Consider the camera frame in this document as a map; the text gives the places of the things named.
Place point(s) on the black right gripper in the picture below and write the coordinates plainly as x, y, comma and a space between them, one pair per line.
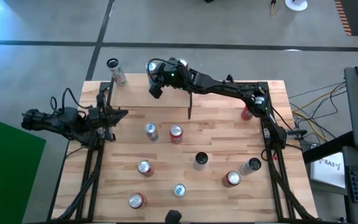
172, 74

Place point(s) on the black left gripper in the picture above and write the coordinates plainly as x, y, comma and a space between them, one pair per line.
96, 121

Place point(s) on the red Coca-Cola can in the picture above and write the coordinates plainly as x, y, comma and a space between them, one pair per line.
183, 62

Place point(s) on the silver Red Bull can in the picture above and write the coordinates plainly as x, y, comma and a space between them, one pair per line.
179, 190
151, 67

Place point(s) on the white slim energy drink can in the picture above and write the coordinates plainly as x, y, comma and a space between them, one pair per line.
118, 76

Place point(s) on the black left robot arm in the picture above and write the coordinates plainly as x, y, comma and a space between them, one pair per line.
67, 124

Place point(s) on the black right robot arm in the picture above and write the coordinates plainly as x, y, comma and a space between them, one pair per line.
228, 88

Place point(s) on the wooden shelf with black legs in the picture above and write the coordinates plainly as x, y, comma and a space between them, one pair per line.
135, 93

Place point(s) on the blue Red Bull can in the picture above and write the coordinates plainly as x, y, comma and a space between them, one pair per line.
151, 132

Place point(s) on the Star Wars Coca-Cola can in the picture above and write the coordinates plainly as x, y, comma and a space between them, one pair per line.
145, 168

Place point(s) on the red soda can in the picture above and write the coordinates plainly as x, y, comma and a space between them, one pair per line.
232, 179
137, 201

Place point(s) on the Celsius Peach Vibe can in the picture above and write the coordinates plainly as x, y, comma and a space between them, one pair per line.
200, 160

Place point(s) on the green floor mat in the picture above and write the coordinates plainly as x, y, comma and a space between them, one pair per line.
5, 174

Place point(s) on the small red tag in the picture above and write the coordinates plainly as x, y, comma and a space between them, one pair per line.
272, 157

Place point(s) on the black power adapter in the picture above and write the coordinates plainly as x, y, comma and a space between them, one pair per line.
295, 133

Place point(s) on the white cylindrical object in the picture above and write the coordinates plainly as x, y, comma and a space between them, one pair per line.
296, 5

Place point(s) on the black desk edge bar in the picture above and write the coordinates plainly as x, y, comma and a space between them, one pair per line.
328, 147

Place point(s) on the white SA3 sign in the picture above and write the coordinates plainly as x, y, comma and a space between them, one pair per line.
328, 171

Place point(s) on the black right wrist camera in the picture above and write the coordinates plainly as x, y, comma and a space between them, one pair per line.
156, 91

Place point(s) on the black aluminium table frame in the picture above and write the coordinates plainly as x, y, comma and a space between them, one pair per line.
272, 186

